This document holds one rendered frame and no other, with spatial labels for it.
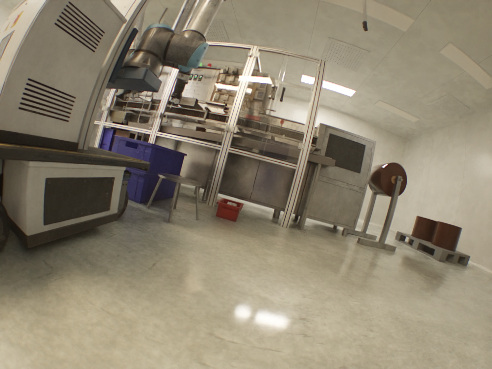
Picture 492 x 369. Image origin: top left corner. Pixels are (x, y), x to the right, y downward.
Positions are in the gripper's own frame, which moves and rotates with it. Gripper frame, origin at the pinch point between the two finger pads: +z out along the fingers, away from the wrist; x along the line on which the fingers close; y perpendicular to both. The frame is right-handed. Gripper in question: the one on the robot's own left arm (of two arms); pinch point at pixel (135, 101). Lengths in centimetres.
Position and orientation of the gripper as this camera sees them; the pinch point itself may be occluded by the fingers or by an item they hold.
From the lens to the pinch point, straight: 172.9
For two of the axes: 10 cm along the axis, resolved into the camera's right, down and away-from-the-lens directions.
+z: -0.5, 9.1, 4.1
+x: -9.7, -1.5, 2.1
